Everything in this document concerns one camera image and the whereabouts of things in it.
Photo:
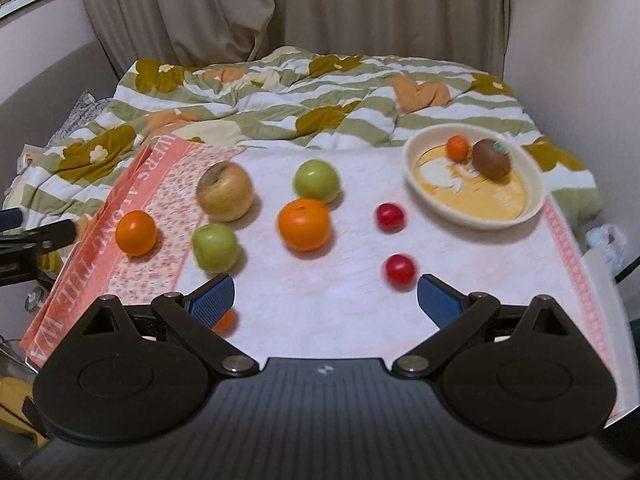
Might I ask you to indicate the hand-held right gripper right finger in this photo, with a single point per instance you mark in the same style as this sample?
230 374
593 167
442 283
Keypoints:
439 300

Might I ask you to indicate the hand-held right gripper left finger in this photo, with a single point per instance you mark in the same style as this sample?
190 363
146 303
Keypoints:
216 299

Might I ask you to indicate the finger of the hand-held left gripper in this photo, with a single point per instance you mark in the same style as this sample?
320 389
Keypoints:
47 236
9 219

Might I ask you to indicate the small red tomato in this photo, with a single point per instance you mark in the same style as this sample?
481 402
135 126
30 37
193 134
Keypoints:
400 269
390 217

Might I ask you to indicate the medium orange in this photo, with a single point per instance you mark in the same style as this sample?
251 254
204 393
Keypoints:
135 233

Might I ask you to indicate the cream bowl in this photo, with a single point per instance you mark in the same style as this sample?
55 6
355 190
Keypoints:
480 200

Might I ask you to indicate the large yellow-red apple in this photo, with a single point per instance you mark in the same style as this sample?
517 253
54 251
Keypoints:
225 191

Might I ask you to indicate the large orange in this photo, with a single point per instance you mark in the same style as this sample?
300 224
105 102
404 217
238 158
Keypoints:
305 225

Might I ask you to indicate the small tangerine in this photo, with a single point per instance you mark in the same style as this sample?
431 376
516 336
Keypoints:
457 148
228 323

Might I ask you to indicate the green apple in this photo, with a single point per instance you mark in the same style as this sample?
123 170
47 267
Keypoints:
317 181
215 248

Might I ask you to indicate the small cardboard box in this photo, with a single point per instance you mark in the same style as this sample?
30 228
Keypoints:
28 157

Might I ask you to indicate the pink and white towel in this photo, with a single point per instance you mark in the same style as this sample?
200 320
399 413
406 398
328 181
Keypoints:
325 280

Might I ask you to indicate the grey patterned cloth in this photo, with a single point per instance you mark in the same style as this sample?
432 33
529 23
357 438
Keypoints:
82 109

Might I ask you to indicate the grey sofa backrest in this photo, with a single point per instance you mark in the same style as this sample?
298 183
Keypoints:
50 77

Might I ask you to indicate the brown kiwi with sticker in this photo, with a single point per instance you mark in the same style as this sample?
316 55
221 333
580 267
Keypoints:
492 160

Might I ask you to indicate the white plastic bag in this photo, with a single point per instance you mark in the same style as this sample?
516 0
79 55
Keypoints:
607 242

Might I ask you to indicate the green striped floral blanket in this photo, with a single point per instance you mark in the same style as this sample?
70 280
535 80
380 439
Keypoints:
310 105

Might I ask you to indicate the beige curtain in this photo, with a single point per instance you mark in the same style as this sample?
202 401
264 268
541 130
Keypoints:
300 5

